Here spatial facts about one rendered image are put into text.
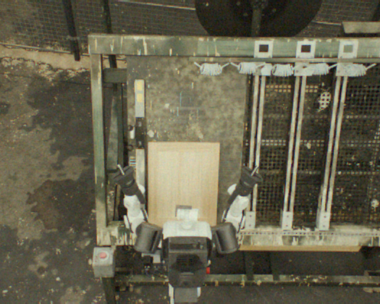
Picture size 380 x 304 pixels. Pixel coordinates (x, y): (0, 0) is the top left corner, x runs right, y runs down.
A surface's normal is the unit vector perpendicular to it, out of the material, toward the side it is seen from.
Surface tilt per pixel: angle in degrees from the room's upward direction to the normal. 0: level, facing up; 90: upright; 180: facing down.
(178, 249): 26
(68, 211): 0
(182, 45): 57
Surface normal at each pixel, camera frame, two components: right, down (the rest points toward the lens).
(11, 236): 0.04, -0.61
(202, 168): 0.04, 0.33
